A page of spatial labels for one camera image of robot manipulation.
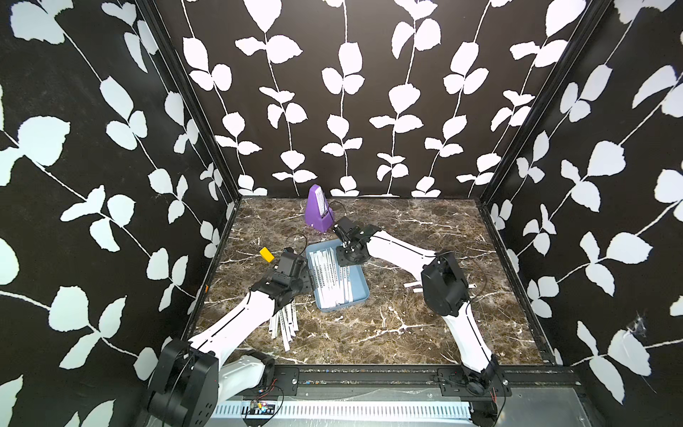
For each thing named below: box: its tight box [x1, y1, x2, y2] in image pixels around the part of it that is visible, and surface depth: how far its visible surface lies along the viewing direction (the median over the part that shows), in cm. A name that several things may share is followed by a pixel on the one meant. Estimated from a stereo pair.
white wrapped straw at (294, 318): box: [291, 303, 299, 332], surface depth 88 cm
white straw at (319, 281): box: [309, 250, 329, 309], surface depth 96 cm
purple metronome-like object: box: [304, 184, 335, 234], surface depth 103 cm
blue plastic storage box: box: [305, 238, 370, 313], surface depth 95 cm
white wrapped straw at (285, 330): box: [278, 308, 291, 352], surface depth 85 cm
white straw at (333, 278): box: [324, 251, 343, 308], surface depth 95 cm
